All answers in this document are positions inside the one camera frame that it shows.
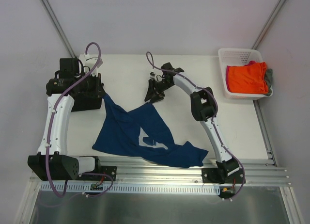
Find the white slotted cable duct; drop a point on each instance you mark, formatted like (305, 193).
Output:
(143, 188)

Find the grey t shirt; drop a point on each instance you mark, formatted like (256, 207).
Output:
(268, 78)

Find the orange t shirt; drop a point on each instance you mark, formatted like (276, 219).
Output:
(248, 79)

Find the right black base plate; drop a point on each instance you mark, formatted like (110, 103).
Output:
(214, 175)

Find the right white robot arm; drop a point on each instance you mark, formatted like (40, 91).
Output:
(204, 110)

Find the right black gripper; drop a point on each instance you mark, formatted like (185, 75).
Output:
(158, 87)

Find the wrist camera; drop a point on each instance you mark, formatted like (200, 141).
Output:
(152, 75)
(88, 61)

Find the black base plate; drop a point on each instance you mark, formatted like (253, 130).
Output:
(214, 175)
(99, 173)

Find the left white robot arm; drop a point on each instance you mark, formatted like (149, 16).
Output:
(76, 87)

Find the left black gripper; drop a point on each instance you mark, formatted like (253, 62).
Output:
(96, 86)

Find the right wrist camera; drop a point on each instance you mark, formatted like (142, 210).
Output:
(152, 75)

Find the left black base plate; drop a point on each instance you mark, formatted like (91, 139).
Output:
(99, 173)

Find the folded black t shirt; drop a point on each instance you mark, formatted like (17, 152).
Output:
(86, 103)

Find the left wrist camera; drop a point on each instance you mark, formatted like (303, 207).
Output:
(88, 61)

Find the aluminium mounting rail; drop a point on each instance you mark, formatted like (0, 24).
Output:
(139, 171)

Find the white plastic basket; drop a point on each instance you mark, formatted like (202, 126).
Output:
(238, 57)

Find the blue t shirt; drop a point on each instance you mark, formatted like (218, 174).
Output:
(143, 133)

